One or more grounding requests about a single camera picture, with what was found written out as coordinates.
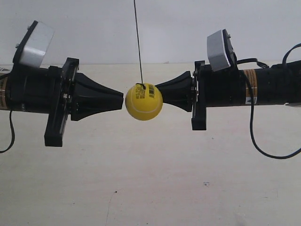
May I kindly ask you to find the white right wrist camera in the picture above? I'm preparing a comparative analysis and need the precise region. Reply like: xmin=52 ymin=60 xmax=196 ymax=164
xmin=206 ymin=29 xmax=237 ymax=72

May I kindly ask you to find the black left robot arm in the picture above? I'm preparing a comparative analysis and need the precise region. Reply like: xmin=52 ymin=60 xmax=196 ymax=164
xmin=0 ymin=57 xmax=124 ymax=147

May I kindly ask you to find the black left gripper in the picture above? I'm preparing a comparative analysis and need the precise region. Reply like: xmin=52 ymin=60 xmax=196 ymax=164
xmin=14 ymin=57 xmax=124 ymax=147

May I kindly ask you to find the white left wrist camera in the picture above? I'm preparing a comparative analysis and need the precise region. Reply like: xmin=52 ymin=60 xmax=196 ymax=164
xmin=13 ymin=20 xmax=55 ymax=68

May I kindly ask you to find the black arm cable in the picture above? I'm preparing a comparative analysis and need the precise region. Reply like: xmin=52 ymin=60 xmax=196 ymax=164
xmin=236 ymin=43 xmax=301 ymax=159
xmin=0 ymin=110 xmax=16 ymax=154

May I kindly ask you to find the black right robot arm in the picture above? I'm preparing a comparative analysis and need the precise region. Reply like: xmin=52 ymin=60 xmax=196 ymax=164
xmin=156 ymin=61 xmax=301 ymax=130

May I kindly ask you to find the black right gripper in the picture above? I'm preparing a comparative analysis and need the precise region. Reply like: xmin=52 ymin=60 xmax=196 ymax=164
xmin=155 ymin=61 xmax=245 ymax=130

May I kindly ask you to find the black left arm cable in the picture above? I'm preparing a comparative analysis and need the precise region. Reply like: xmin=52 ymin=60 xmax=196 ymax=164
xmin=0 ymin=110 xmax=16 ymax=154

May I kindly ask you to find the yellow tennis ball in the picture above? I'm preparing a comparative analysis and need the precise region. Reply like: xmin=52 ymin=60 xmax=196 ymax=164
xmin=125 ymin=83 xmax=163 ymax=121

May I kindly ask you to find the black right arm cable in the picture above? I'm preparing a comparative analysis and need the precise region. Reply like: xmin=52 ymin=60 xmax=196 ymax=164
xmin=236 ymin=43 xmax=301 ymax=159

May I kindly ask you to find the black hanging string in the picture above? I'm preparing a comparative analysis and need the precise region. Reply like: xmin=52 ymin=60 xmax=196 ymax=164
xmin=133 ymin=0 xmax=144 ymax=85

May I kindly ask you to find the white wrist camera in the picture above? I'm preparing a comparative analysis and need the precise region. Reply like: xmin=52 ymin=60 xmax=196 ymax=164
xmin=13 ymin=20 xmax=55 ymax=68
xmin=206 ymin=29 xmax=237 ymax=72

